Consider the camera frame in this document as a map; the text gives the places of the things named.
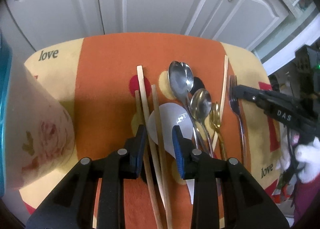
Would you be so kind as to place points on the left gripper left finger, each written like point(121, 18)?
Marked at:
point(71, 203)

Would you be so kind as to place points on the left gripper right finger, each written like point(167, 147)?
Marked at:
point(245, 202)

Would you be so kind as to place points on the large silver fork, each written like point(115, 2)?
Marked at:
point(235, 107)

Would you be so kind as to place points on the cream chopstick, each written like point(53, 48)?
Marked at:
point(223, 96)
point(146, 113)

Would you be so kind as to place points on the small gold fork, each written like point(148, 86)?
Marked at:
point(215, 122)

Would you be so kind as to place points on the brown wooden chopstick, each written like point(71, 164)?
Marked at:
point(148, 173)
point(163, 161)

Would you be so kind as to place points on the small silver spoon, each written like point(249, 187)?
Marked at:
point(201, 104)

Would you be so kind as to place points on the large silver spoon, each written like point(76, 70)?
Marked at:
point(178, 84)

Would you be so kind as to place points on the white ceramic spoon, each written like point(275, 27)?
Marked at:
point(172, 114)

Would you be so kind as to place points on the white gloved right hand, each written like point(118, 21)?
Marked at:
point(306, 155)

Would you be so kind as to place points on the floral utensil holder cup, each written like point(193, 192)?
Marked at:
point(37, 132)

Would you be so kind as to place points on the colourful fleece table mat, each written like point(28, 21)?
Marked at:
point(95, 79)

